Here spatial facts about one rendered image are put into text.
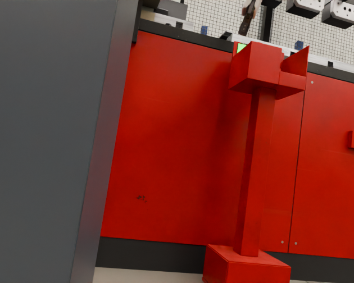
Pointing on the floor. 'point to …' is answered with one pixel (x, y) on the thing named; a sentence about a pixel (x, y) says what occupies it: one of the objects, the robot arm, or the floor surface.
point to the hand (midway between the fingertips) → (244, 29)
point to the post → (266, 24)
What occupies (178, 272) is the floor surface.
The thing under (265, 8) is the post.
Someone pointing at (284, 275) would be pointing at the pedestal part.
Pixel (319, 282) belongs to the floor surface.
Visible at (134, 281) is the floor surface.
